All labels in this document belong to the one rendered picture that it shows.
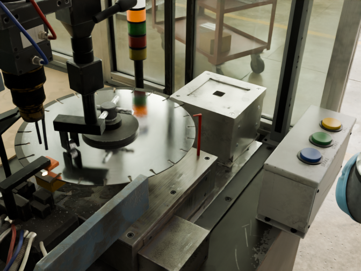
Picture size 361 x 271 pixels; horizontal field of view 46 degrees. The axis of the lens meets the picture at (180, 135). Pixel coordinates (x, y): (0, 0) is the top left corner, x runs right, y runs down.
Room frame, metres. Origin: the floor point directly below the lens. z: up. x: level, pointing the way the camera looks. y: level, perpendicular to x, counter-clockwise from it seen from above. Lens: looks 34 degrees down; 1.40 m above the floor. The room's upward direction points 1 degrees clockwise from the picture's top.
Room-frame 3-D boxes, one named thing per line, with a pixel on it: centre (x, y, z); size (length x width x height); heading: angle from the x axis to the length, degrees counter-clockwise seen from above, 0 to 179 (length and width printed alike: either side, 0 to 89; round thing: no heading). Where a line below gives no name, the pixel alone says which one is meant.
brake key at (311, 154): (0.68, -0.26, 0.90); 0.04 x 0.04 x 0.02
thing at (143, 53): (0.99, 0.11, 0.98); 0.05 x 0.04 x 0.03; 58
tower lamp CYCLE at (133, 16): (0.99, 0.11, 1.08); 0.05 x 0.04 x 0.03; 58
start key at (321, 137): (0.74, -0.30, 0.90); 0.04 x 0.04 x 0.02
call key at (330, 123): (0.80, -0.33, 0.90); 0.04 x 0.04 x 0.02
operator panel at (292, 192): (0.74, -0.28, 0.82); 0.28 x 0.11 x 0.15; 148
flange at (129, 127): (0.69, 0.14, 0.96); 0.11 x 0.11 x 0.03
